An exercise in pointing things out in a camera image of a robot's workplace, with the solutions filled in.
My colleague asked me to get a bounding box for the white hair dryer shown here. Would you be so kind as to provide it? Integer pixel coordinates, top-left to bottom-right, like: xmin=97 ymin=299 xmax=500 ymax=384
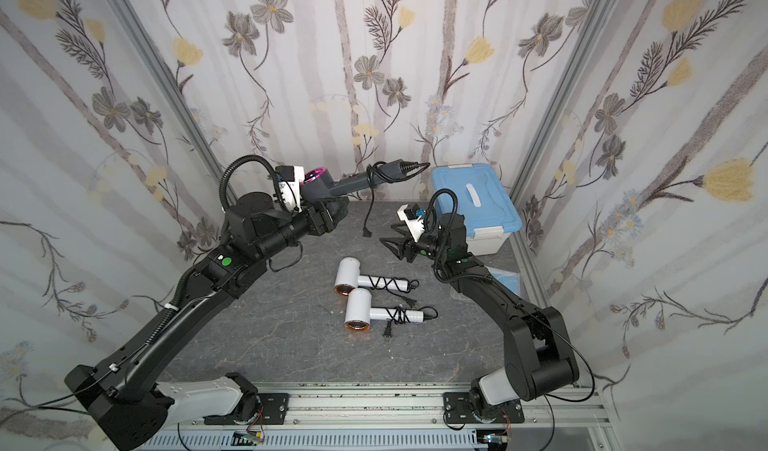
xmin=334 ymin=257 xmax=419 ymax=296
xmin=344 ymin=288 xmax=426 ymax=331

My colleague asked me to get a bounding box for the aluminium mounting rail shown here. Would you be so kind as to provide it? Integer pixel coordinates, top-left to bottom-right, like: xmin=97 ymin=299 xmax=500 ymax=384
xmin=113 ymin=382 xmax=619 ymax=451

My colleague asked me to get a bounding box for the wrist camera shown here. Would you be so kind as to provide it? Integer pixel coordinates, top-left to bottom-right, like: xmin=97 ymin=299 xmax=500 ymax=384
xmin=395 ymin=203 xmax=425 ymax=241
xmin=275 ymin=165 xmax=305 ymax=207

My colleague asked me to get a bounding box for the bag of blue face masks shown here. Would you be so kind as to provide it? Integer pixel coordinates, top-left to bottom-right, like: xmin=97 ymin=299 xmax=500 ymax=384
xmin=487 ymin=267 xmax=521 ymax=296

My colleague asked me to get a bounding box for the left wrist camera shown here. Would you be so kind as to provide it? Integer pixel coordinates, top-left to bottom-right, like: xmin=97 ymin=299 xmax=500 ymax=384
xmin=275 ymin=165 xmax=305 ymax=207

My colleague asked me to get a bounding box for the dark grey pink hair dryer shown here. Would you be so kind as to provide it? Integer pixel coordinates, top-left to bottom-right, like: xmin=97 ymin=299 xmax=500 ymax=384
xmin=300 ymin=160 xmax=429 ymax=204

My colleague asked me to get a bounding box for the blue lid storage box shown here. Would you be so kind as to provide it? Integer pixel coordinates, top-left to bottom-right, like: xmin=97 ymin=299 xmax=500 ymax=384
xmin=431 ymin=164 xmax=522 ymax=256

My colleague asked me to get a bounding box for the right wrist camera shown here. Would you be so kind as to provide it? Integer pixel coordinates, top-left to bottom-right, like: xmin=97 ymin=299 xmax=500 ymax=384
xmin=395 ymin=203 xmax=425 ymax=241

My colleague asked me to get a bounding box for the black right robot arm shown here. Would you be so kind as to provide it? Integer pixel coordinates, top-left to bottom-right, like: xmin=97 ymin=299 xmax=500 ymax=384
xmin=381 ymin=204 xmax=580 ymax=422

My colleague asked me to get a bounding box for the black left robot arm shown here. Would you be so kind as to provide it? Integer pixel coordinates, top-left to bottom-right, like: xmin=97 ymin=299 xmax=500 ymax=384
xmin=64 ymin=192 xmax=349 ymax=450

